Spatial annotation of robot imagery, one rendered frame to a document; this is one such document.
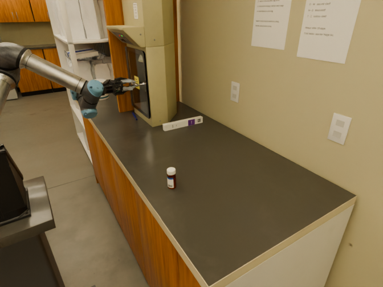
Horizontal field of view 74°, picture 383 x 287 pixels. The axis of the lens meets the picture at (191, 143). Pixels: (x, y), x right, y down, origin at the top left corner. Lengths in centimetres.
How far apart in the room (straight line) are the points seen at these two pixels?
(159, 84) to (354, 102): 99
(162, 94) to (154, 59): 21
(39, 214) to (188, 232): 54
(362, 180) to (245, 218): 50
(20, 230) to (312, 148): 117
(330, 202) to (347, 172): 17
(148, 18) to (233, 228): 111
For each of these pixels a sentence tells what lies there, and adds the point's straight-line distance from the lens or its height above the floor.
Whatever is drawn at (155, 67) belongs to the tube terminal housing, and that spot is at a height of 130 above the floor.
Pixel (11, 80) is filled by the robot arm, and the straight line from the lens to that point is 145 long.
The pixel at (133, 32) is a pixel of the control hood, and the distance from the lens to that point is 146.
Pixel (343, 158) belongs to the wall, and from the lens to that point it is 119.
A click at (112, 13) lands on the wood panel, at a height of 157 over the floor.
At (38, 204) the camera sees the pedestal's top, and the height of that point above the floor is 94.
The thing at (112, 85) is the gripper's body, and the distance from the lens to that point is 151.
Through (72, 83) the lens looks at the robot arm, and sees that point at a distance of 133.
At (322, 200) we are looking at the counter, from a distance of 110.
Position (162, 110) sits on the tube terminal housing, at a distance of 159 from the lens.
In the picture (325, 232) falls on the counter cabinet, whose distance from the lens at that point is 113.
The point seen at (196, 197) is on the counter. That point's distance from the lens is 100.
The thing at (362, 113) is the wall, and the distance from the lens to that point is 111.
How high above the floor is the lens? 157
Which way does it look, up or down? 27 degrees down
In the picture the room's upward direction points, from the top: straight up
